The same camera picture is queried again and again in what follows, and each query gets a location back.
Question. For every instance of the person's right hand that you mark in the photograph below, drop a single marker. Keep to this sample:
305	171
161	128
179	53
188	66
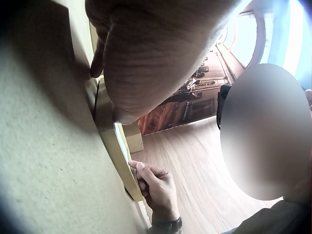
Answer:
160	192

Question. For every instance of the person's right fingers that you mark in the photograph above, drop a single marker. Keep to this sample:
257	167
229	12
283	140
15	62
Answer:
142	185

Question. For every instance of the person's body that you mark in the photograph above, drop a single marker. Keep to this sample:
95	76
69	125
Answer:
277	219

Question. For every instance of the person's left fingers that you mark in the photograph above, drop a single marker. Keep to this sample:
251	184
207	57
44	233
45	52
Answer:
97	59

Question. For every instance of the black wrist band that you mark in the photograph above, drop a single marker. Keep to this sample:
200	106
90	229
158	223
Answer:
168	224

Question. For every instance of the person's left hand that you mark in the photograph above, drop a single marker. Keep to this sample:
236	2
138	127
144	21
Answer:
156	43

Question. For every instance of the person's right thumb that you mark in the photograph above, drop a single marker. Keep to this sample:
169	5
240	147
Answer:
146	167

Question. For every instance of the arched window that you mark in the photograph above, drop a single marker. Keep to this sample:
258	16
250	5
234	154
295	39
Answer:
246	24

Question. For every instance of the person's left thumb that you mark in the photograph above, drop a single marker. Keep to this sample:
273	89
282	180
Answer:
126	111

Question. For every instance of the dark wooden cabinet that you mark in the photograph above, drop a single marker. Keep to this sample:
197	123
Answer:
204	104

